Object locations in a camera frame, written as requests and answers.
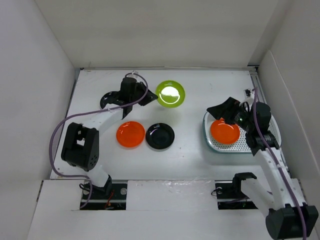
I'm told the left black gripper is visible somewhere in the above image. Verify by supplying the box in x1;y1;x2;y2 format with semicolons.
130;81;158;107

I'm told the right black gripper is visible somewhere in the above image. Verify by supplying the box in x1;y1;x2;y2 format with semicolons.
206;96;254;132

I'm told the orange plate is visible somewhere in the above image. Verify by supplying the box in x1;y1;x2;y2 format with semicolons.
116;121;145;148
210;119;240;145

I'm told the green plate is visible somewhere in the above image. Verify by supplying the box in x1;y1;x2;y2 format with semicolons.
155;80;186;108

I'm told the black plate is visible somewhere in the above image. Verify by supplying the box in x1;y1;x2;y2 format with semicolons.
145;122;175;150
99;91;120;109

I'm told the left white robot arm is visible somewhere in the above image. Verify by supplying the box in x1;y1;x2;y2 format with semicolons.
61;73;158;199

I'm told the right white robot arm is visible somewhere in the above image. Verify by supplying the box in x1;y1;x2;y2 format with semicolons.
207;97;319;240

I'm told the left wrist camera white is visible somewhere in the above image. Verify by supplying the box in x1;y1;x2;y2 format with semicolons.
125;70;139;79

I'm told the aluminium rail right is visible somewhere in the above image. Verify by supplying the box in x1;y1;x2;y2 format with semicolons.
249;65;291;176

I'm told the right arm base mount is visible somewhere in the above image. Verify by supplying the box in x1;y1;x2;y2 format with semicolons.
211;172;257;210

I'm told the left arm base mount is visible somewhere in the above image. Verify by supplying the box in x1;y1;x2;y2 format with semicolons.
79;183;128;210

